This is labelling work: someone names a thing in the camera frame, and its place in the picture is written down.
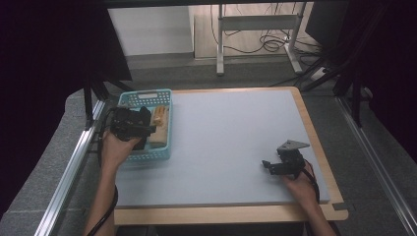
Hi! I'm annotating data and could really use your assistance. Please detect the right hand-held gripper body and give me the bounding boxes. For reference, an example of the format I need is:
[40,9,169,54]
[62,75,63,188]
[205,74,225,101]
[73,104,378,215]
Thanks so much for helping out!
[276,140,310,180]

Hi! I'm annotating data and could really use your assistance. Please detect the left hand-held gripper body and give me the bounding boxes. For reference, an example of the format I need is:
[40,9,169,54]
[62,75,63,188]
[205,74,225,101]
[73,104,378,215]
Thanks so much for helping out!
[109,106,149,142]

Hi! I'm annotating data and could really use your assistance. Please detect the black glove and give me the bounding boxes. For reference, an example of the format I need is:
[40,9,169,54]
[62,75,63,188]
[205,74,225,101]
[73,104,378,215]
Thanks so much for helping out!
[132,105,152,151]

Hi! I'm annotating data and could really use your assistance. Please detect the turquoise plastic basket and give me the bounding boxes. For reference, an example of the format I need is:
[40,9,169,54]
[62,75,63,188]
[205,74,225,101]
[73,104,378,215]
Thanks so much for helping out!
[116,88,174,164]

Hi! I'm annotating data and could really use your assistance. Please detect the person's right hand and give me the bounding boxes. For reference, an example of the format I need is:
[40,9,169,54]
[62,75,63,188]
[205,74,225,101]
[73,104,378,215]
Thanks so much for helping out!
[282,163,319,207]

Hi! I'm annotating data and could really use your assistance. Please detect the person's left hand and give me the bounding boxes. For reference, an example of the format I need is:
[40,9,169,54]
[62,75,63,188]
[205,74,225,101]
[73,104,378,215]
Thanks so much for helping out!
[99,132,142,170]

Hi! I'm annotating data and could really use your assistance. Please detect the grey foam mat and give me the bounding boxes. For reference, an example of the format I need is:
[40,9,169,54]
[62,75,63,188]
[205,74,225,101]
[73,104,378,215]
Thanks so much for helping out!
[114,88,331,209]

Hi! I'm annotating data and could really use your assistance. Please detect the black tripod stand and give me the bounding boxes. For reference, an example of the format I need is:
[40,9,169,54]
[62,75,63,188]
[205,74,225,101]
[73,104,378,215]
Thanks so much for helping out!
[82,73,136,131]

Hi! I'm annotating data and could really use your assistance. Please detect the wooden table board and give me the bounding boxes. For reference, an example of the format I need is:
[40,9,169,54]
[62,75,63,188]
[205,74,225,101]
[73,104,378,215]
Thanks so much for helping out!
[112,86,349,227]

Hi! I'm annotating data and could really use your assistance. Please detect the black metal stand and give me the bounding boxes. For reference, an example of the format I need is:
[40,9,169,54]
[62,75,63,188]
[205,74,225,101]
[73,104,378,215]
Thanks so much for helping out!
[299,3,387,129]

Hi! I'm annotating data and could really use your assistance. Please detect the white power strip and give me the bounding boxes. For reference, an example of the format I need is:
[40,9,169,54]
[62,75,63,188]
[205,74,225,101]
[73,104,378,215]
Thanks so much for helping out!
[309,67,328,82]

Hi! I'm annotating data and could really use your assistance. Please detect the white panel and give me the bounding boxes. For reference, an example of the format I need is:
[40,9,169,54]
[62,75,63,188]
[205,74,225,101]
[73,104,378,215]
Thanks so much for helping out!
[107,6,195,57]

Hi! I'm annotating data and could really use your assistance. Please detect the black rail clamp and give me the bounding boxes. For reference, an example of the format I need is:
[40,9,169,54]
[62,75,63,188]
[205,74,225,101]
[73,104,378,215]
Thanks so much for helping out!
[88,130,107,154]

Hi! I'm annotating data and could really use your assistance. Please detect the left hand-held gripper cable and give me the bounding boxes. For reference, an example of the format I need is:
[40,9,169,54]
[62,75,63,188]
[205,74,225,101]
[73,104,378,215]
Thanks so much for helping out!
[87,107,120,236]

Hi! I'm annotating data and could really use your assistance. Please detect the aluminium rail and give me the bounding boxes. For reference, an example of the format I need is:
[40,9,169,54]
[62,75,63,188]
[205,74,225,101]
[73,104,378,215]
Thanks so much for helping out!
[33,99,107,236]
[335,96,417,227]

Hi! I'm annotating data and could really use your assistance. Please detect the black floor cables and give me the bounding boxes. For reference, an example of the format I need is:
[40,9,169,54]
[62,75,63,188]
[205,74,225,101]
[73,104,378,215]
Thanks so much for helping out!
[209,3,324,67]

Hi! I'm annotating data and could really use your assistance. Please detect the white metal desk frame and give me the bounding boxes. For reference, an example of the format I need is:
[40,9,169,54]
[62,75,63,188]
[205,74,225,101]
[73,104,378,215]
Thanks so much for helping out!
[215,3,304,77]

